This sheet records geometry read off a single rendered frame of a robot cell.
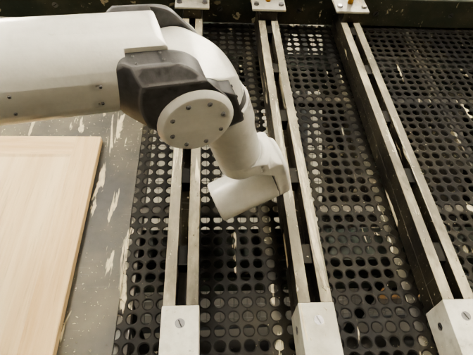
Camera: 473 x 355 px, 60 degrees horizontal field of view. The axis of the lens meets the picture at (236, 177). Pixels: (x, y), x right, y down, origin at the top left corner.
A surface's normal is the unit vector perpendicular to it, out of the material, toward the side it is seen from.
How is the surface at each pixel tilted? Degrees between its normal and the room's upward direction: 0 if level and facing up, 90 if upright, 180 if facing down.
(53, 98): 139
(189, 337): 51
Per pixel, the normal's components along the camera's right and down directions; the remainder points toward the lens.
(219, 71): 0.50, -0.64
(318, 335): 0.05, -0.62
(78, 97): 0.33, 0.77
